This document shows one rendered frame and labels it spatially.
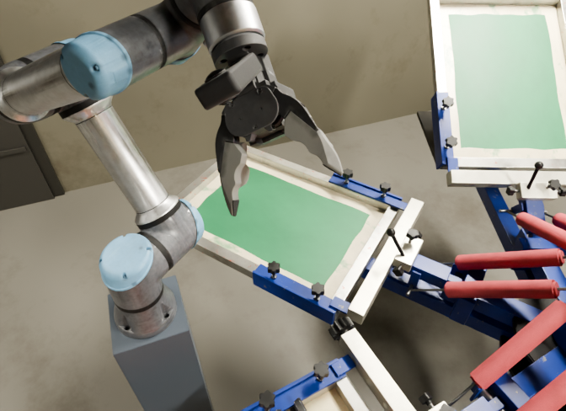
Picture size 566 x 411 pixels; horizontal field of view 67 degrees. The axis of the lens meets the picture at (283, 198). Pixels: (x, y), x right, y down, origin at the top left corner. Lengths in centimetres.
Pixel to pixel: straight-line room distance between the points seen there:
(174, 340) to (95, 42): 77
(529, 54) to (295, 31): 169
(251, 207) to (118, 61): 122
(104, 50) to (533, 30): 188
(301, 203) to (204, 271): 118
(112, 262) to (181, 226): 17
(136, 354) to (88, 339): 153
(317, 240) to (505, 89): 99
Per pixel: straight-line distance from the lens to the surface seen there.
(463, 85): 193
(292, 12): 321
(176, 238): 103
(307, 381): 125
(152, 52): 60
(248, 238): 160
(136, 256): 98
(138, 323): 109
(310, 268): 151
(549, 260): 141
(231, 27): 55
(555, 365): 145
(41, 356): 272
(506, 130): 191
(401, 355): 248
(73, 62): 58
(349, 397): 126
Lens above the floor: 214
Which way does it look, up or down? 43 degrees down
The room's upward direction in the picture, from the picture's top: straight up
